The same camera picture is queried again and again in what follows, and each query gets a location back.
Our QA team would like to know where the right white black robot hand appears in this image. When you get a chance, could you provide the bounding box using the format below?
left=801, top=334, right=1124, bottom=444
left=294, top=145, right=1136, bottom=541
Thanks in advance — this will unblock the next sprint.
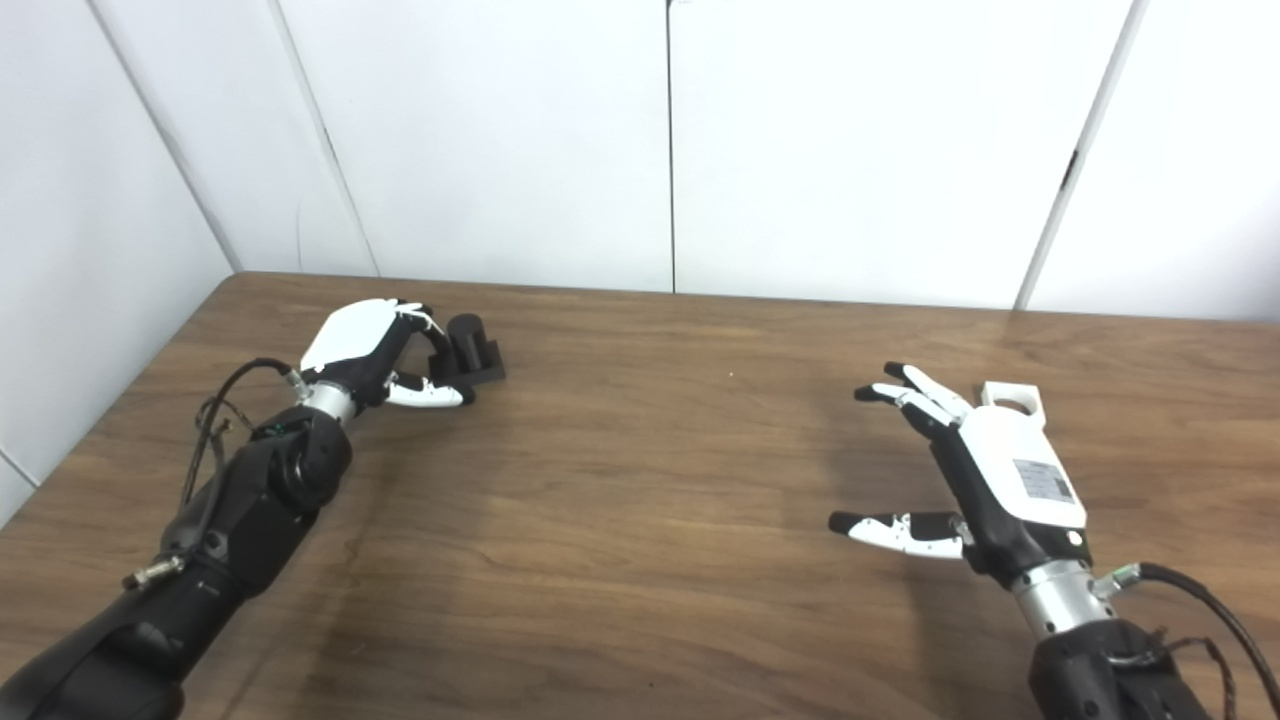
left=828, top=362, right=1093, bottom=586

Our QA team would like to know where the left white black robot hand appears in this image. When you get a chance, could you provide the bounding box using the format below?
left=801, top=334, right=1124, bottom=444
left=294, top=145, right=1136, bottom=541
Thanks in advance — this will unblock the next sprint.
left=298, top=298, right=477, bottom=411

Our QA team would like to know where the white square piece with hole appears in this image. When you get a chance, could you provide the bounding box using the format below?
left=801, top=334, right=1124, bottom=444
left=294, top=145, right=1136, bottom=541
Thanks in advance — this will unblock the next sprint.
left=980, top=381, right=1047, bottom=426

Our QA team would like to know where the black peg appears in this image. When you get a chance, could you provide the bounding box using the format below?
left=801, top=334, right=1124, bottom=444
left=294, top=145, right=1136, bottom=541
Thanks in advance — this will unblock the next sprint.
left=430, top=313, right=507, bottom=386

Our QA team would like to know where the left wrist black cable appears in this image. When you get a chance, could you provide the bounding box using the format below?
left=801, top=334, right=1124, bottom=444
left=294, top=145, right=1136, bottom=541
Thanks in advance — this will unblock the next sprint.
left=180, top=358, right=306, bottom=506

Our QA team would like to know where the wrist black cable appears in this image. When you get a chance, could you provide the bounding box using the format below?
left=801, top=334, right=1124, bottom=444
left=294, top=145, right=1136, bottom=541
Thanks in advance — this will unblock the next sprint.
left=1095, top=562, right=1280, bottom=720
left=180, top=358, right=306, bottom=506

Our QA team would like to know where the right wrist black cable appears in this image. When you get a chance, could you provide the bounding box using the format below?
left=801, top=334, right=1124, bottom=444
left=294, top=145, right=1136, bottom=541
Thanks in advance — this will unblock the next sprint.
left=1095, top=562, right=1280, bottom=720

